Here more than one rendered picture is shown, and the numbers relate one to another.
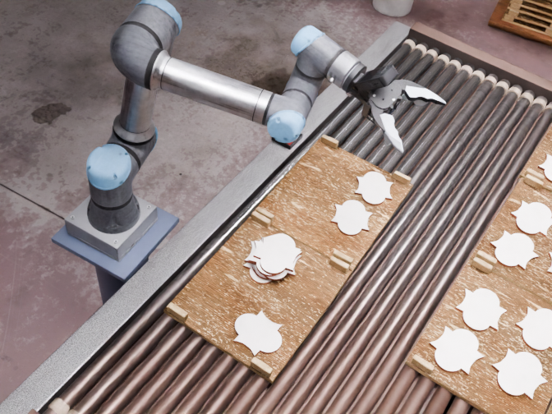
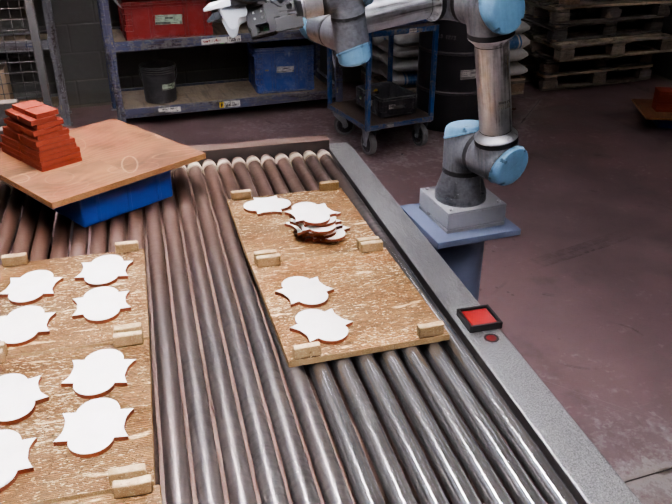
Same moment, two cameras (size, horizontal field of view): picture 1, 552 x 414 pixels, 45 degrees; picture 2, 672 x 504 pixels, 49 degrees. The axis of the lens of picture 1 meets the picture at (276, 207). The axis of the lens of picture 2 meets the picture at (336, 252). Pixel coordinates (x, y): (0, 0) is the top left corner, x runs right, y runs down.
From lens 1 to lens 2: 2.76 m
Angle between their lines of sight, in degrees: 93
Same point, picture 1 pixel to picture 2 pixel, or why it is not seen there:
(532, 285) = (53, 357)
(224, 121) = not seen: outside the picture
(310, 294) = (262, 237)
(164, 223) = (439, 235)
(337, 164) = (389, 323)
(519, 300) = (62, 336)
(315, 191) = (367, 290)
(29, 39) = not seen: outside the picture
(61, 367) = (348, 159)
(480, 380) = (67, 269)
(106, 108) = not seen: outside the picture
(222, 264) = (348, 216)
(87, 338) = (358, 169)
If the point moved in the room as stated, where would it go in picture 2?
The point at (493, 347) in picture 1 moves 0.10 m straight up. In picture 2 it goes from (69, 291) to (62, 253)
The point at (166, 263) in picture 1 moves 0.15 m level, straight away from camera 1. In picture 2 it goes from (385, 206) to (431, 218)
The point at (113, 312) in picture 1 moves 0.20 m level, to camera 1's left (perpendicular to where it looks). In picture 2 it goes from (366, 180) to (408, 165)
